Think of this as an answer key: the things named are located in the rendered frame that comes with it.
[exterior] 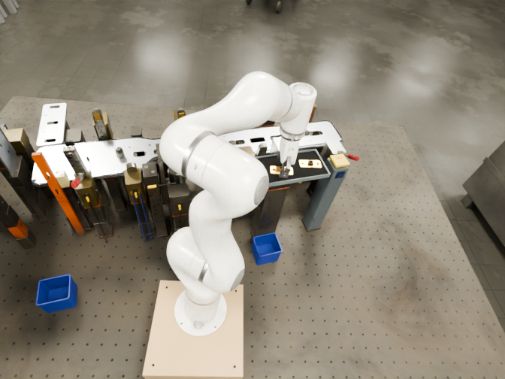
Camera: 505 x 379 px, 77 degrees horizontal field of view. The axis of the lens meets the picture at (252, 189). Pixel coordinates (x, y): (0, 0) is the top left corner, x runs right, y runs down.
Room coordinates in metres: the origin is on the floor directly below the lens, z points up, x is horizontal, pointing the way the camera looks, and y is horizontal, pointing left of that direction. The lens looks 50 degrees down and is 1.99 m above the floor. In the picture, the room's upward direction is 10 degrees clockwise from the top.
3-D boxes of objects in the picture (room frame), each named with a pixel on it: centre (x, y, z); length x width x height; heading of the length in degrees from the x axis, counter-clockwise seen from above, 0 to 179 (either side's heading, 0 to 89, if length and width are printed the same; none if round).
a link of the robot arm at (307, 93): (0.82, -0.09, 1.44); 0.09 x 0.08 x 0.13; 67
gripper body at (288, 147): (0.82, -0.09, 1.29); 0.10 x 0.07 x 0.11; 8
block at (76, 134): (1.00, 0.84, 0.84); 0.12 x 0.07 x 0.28; 24
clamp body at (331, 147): (1.11, -0.35, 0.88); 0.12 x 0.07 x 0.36; 24
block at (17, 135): (0.85, 0.99, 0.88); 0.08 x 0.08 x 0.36; 24
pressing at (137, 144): (1.05, 0.25, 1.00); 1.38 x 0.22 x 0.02; 114
